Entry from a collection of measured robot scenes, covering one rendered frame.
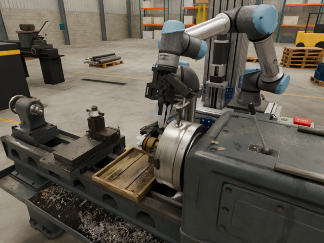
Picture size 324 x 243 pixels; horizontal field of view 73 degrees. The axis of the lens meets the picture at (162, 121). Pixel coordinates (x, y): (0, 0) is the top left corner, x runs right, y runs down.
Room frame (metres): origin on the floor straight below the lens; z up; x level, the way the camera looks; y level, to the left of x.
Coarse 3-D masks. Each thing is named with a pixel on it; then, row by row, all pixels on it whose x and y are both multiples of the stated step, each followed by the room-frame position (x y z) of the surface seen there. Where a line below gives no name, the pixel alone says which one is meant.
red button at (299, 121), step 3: (294, 117) 0.87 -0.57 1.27; (297, 117) 0.86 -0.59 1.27; (294, 120) 0.83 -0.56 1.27; (297, 120) 0.83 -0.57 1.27; (300, 120) 0.83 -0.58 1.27; (303, 120) 0.83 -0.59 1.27; (306, 120) 0.83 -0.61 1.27; (309, 120) 0.83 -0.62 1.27; (294, 123) 0.82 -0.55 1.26; (297, 123) 0.81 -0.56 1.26; (300, 123) 0.81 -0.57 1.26; (303, 123) 0.80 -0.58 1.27; (306, 123) 0.80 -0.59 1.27; (309, 123) 0.80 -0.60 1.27; (309, 126) 0.79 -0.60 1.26
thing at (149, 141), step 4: (144, 140) 0.94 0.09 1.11; (148, 140) 0.93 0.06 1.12; (152, 140) 0.92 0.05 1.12; (156, 140) 0.93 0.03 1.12; (144, 144) 0.92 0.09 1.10; (148, 144) 0.91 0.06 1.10; (152, 144) 0.90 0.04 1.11; (156, 144) 0.91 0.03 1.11; (144, 148) 0.92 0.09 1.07; (148, 148) 0.90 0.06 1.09; (148, 152) 0.91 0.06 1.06
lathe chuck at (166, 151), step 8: (168, 128) 0.83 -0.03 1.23; (176, 128) 0.83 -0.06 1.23; (184, 128) 0.82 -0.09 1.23; (168, 136) 0.79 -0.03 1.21; (176, 136) 0.78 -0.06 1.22; (160, 144) 0.78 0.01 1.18; (168, 144) 0.77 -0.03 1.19; (176, 144) 0.76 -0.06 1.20; (160, 152) 0.76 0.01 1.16; (168, 152) 0.74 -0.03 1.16; (160, 160) 0.74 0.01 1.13; (168, 160) 0.73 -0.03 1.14; (160, 168) 0.74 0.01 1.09; (168, 168) 0.72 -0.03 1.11; (160, 176) 0.74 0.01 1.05; (168, 176) 0.72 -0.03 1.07; (168, 184) 0.73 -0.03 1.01
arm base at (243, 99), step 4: (240, 92) 1.35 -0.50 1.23; (244, 92) 1.31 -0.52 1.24; (248, 92) 1.29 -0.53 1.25; (252, 92) 1.29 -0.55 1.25; (256, 92) 1.29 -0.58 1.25; (240, 96) 1.33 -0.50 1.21; (244, 96) 1.30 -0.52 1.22; (248, 96) 1.29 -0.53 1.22; (252, 96) 1.28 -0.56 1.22; (256, 96) 1.28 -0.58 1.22; (260, 96) 1.31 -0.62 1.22; (240, 100) 1.32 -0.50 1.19; (244, 100) 1.29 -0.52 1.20; (248, 100) 1.28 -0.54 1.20; (252, 100) 1.27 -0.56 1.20; (256, 100) 1.28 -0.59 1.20; (260, 100) 1.30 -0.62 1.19; (240, 104) 1.31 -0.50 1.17; (244, 104) 1.28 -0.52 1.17; (256, 104) 1.27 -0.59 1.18; (260, 104) 1.29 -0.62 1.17
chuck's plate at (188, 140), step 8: (192, 128) 0.82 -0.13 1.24; (200, 128) 0.88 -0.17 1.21; (184, 136) 0.78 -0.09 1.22; (192, 136) 0.80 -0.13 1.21; (184, 144) 0.75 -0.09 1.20; (192, 144) 0.79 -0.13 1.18; (176, 152) 0.73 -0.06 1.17; (184, 152) 0.72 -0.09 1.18; (176, 160) 0.72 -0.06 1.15; (184, 160) 0.74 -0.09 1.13; (176, 168) 0.70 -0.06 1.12; (184, 168) 0.73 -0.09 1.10; (176, 176) 0.70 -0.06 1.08; (176, 184) 0.70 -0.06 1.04
